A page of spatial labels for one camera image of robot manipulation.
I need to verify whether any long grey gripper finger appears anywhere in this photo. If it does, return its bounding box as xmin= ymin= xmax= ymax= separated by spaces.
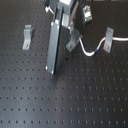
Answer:
xmin=46 ymin=7 xmax=63 ymax=74

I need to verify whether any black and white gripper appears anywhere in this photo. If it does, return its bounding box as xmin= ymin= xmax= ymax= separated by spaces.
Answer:
xmin=44 ymin=0 xmax=82 ymax=52

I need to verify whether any white cable with blue mark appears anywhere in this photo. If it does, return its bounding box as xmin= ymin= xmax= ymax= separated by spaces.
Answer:
xmin=77 ymin=36 xmax=128 ymax=57

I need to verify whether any grey metal clip left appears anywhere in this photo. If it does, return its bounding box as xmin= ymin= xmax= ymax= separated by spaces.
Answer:
xmin=22 ymin=25 xmax=33 ymax=50

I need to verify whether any grey metal clip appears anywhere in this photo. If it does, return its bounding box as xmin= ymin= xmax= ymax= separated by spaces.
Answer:
xmin=103 ymin=27 xmax=114 ymax=53
xmin=22 ymin=25 xmax=33 ymax=50

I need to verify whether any grey metal clip right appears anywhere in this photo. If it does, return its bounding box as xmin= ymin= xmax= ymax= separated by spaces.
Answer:
xmin=103 ymin=27 xmax=114 ymax=53

